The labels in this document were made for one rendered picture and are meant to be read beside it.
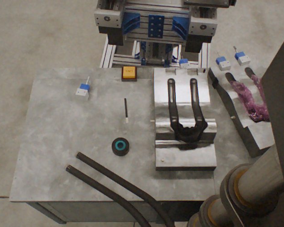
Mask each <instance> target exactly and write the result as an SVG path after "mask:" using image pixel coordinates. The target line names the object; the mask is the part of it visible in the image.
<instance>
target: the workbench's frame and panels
mask: <svg viewBox="0 0 284 227"><path fill-rule="evenodd" d="M10 202H12V203H27V204H28V205H30V206H32V207H33V208H35V209H36V210H38V211H39V212H41V213H43V214H44V215H46V216H47V217H49V218H51V219H52V220H54V221H55V222H57V223H58V224H66V223H67V222H137V221H136V219H135V218H134V217H133V216H132V215H131V214H130V213H129V212H128V211H127V210H126V209H125V208H123V207H122V206H121V205H119V204H118V203H117V202H115V201H10ZM128 202H129V203H131V204H132V205H133V206H134V207H135V208H136V209H137V210H138V211H139V212H140V213H141V214H142V215H143V217H144V218H145V219H146V220H147V221H148V222H156V224H163V223H164V222H163V220H162V218H161V217H160V215H159V214H158V213H157V212H156V211H155V210H154V209H153V208H152V207H151V206H150V205H149V204H148V203H147V202H146V201H128ZM158 202H159V203H160V204H161V205H162V206H163V208H164V209H165V210H166V212H167V213H168V214H169V216H170V217H171V219H172V221H173V222H175V221H189V219H190V218H191V217H192V216H193V215H194V214H196V213H198V212H199V209H200V207H201V205H202V204H203V202H204V201H158Z"/></svg>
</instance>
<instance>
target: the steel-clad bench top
mask: <svg viewBox="0 0 284 227"><path fill-rule="evenodd" d="M196 69H197V68H191V70H196ZM208 71H209V68H206V73H207V80H208V89H209V98H210V104H211V109H212V112H213V114H214V117H215V122H216V129H217V133H216V136H215V138H214V147H215V157H216V165H217V167H216V168H215V170H214V171H156V166H155V128H154V123H153V122H150V120H153V119H154V91H153V73H154V68H137V82H122V80H121V77H122V68H36V72H35V77H34V81H33V86H32V91H31V96H30V100H29V105H28V109H27V115H26V120H25V124H24V129H23V135H22V139H21V144H20V148H19V153H18V159H17V163H16V168H15V172H14V178H13V183H12V187H11V192H10V196H9V201H114V200H112V199H111V198H109V197H107V196H106V195H104V194H102V193H101V192H99V191H98V190H96V189H95V188H93V187H91V186H90V185H88V184H87V183H85V182H83V181H82V180H80V179H79V178H77V177H75V176H74V175H72V174H71V173H69V172H67V171H66V170H65V169H64V167H65V165H66V164H69V165H71V166H73V167H74V168H76V169H77V170H79V171H81V172H82V173H84V174H86V175H88V176H89V177H91V178H92V179H94V180H95V181H97V182H99V183H100V184H102V185H104V186H105V187H107V188H109V189H110V190H112V191H113V192H115V193H117V194H118V195H120V196H121V197H123V198H124V199H126V200H127V201H144V200H143V199H141V198H140V197H138V196H137V195H135V194H133V193H132V192H130V191H129V190H127V189H125V188H124V187H122V186H121V185H119V184H118V183H116V182H114V181H113V180H111V179H109V178H108V177H107V176H105V175H103V174H102V173H100V172H99V171H97V170H95V169H94V168H92V167H91V166H89V165H87V164H86V163H84V162H83V161H81V160H79V159H78V158H76V157H75V153H76V152H77V151H79V152H81V153H83V154H84V155H86V156H87V157H89V158H91V159H92V160H94V161H96V162H97V163H99V164H100V165H102V166H104V167H105V168H107V169H109V170H110V171H112V172H114V173H115V174H117V175H118V176H120V177H122V178H123V179H125V180H126V181H128V182H130V183H132V184H133V185H135V186H136V187H138V188H140V189H141V190H143V191H145V192H146V193H148V194H149V195H151V196H152V197H153V198H154V199H155V200H157V201H205V200H206V199H207V198H208V197H210V196H212V195H216V194H220V185H221V182H222V180H223V179H224V177H225V176H226V175H227V173H228V172H229V171H230V170H231V169H232V168H234V167H235V166H237V165H240V164H243V163H252V164H254V163H255V162H256V161H257V160H258V159H259V158H260V157H261V156H262V155H261V156H257V157H255V158H251V156H250V154H249V152H248V150H247V148H246V146H245V144H244V142H243V140H242V138H241V136H240V134H239V132H238V131H237V129H236V127H235V125H234V123H233V121H232V119H230V115H229V113H228V111H227V109H226V107H225V105H224V103H223V101H222V99H221V97H220V95H219V93H218V91H217V90H216V88H215V89H214V88H213V86H212V83H213V82H212V80H211V78H210V76H209V74H208ZM88 76H90V79H89V82H88V85H90V90H89V93H88V94H89V97H88V100H87V102H86V101H81V100H78V99H77V97H76V92H77V89H78V88H80V86H81V84H85V83H86V80H87V77H88ZM125 98H126V102H127V112H128V123H126V114H125V104H124V99H125ZM119 137H123V138H125V139H127V140H128V142H129V152H128V153H127V154H126V155H125V156H117V155H115V154H114V153H113V150H112V142H113V141H114V140H115V139H116V138H119Z"/></svg>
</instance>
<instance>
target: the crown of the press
mask: <svg viewBox="0 0 284 227"><path fill-rule="evenodd" d="M261 85H262V89H263V93H264V97H265V101H266V106H267V110H268V115H269V118H270V123H271V128H272V132H273V136H274V140H275V145H276V149H277V153H278V157H279V163H280V166H281V171H282V175H283V179H284V42H283V44H282V45H281V47H280V48H279V50H278V52H277V53H276V55H275V57H274V58H273V60H272V61H271V63H270V65H269V67H268V68H267V70H266V72H265V73H264V75H263V77H262V78H261Z"/></svg>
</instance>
